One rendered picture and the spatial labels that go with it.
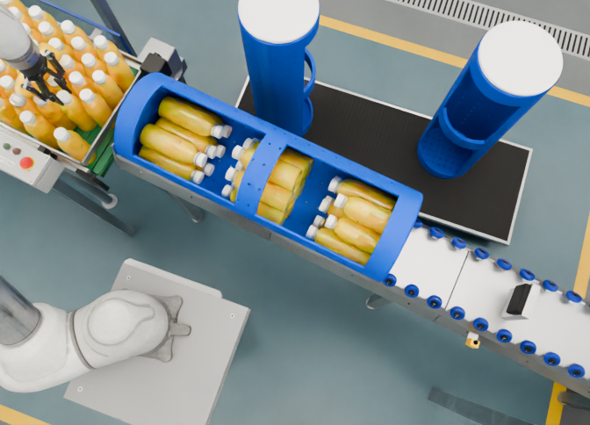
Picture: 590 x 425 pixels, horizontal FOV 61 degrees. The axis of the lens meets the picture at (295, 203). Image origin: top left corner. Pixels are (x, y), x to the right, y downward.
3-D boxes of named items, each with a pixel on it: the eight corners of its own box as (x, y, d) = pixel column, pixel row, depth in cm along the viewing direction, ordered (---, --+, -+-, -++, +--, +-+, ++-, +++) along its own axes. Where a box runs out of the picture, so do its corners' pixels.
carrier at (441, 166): (426, 118, 257) (409, 168, 251) (488, 10, 173) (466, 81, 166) (479, 136, 255) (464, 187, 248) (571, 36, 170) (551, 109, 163)
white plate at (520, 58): (491, 10, 172) (489, 12, 173) (469, 79, 165) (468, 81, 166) (571, 34, 169) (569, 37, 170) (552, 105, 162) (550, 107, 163)
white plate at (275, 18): (260, 54, 167) (260, 56, 169) (333, 21, 171) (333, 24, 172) (224, -9, 174) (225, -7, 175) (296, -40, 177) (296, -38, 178)
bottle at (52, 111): (59, 114, 177) (32, 89, 159) (78, 114, 177) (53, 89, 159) (55, 133, 175) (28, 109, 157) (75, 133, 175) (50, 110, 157)
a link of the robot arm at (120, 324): (176, 342, 134) (154, 342, 113) (111, 368, 133) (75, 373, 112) (159, 284, 139) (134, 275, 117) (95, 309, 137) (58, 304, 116)
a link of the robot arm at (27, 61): (38, 37, 130) (48, 50, 136) (8, 24, 131) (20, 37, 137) (17, 66, 128) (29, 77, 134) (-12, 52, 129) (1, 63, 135)
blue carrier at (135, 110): (373, 291, 155) (393, 272, 128) (129, 170, 165) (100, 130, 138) (407, 212, 164) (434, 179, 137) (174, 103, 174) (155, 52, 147)
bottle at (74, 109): (101, 126, 176) (79, 102, 158) (82, 135, 175) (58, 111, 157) (93, 110, 177) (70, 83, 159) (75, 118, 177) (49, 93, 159)
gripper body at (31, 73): (27, 75, 134) (44, 91, 143) (45, 49, 136) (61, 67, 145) (3, 63, 135) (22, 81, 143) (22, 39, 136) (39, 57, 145)
